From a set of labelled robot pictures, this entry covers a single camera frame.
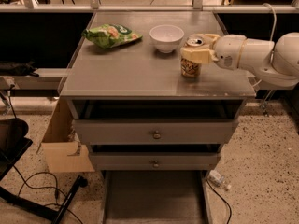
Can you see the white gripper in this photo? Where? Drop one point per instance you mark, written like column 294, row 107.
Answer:
column 229, row 50

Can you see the orange soda can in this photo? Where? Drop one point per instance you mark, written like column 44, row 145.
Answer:
column 189, row 68

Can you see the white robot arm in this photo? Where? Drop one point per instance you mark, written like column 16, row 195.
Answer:
column 276, row 63

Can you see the grey drawer cabinet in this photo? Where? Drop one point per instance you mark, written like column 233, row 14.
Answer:
column 137, row 82

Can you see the top grey drawer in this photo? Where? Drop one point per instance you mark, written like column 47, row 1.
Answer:
column 152, row 132

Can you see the middle grey drawer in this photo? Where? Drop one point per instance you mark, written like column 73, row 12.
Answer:
column 154, row 161

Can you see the bottom grey open drawer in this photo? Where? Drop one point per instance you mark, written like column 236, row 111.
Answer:
column 155, row 197

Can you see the white bowl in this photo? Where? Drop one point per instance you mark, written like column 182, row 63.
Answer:
column 166, row 38

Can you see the green chip bag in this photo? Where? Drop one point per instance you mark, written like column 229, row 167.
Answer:
column 107, row 36

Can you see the plastic water bottle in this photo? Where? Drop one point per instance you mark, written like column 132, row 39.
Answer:
column 219, row 180

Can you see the cardboard box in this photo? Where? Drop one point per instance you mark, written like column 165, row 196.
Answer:
column 63, row 151

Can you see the metal frame rail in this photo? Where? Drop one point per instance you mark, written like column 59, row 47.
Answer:
column 146, row 7

